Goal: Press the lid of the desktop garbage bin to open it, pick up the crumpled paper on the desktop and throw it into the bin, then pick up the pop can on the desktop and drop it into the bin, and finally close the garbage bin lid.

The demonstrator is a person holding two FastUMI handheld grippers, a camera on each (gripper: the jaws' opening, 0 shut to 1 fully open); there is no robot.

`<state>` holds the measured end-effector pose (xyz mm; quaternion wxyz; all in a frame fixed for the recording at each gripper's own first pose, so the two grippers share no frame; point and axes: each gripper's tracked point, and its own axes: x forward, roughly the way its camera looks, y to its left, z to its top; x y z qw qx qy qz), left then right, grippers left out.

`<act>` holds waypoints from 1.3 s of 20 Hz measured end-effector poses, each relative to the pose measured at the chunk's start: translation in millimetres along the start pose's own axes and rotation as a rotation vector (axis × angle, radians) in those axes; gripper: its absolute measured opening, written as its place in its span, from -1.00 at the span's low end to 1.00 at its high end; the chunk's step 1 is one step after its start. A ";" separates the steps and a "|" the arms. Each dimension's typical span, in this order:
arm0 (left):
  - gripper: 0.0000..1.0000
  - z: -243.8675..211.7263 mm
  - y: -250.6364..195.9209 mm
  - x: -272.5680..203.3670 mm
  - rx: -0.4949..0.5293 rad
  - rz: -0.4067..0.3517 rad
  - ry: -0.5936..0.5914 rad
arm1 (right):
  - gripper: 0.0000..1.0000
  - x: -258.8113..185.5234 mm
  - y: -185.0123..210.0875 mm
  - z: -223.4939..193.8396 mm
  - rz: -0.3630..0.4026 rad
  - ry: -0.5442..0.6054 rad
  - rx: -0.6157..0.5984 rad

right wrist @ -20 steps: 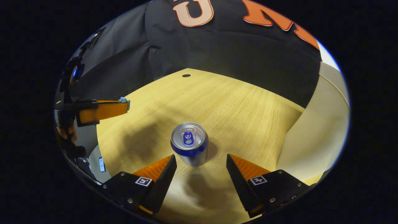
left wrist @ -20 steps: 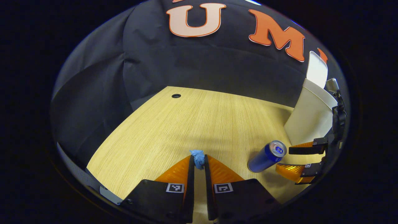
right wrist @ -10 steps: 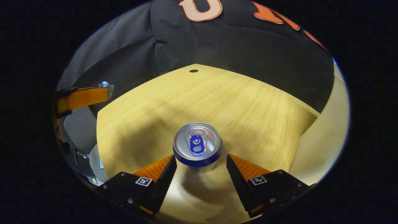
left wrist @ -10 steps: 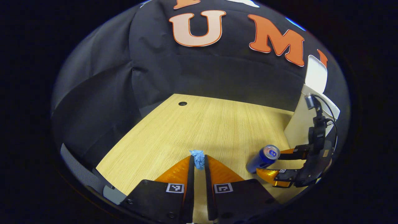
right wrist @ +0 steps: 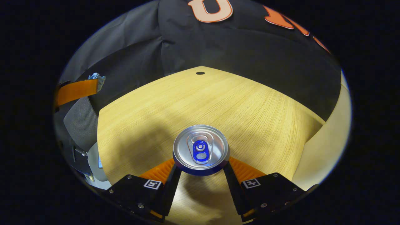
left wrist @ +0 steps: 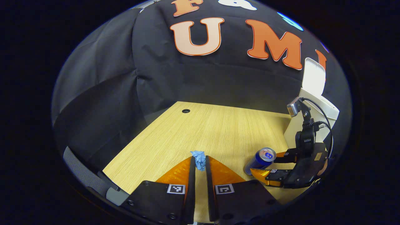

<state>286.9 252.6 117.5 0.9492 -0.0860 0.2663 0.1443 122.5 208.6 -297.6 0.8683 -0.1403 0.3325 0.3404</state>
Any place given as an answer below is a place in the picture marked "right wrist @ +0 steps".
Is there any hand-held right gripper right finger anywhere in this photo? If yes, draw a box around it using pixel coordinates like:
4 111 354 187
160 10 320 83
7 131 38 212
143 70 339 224
222 156 319 223

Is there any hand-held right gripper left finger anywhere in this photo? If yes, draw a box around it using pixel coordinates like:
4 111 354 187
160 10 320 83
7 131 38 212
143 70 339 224
106 158 182 223

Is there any blue paper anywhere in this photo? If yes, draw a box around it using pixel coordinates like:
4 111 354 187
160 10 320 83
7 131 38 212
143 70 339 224
88 73 106 92

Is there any blue pop can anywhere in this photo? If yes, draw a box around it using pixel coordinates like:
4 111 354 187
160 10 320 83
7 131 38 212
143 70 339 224
173 124 231 176

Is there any white desktop garbage bin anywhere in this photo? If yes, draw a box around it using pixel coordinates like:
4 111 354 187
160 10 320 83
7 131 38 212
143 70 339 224
292 72 352 191

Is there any grey mesh office chair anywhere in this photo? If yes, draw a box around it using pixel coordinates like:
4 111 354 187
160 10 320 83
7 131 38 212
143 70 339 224
62 96 111 190

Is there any black backdrop cloth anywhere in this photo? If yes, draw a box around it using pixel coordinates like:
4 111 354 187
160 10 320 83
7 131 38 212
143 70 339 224
59 0 342 122

